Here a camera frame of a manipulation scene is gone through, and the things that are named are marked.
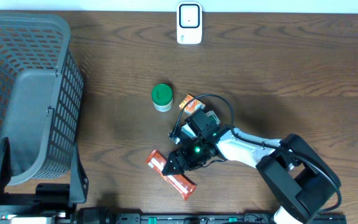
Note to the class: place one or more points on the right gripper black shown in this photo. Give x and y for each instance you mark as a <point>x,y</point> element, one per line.
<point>188,164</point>

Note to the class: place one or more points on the red Top chocolate bar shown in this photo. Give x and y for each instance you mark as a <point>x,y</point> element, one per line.
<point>179,181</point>

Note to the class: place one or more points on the orange snack packet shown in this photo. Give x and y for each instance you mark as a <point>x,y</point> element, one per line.
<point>190,106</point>

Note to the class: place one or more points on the green lid jar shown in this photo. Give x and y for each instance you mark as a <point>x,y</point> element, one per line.
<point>162,97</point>

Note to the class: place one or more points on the white green carton box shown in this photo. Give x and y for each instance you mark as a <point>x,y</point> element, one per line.
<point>203,124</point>

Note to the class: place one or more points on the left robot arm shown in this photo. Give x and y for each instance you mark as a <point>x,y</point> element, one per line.
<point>84,215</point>

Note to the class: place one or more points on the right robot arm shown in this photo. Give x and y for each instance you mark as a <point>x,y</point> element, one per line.
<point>299,179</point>

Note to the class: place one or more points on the white barcode scanner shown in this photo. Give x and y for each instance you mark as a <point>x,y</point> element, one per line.
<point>189,23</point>

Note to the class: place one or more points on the grey plastic mesh basket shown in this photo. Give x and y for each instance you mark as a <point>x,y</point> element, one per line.
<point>41,90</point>

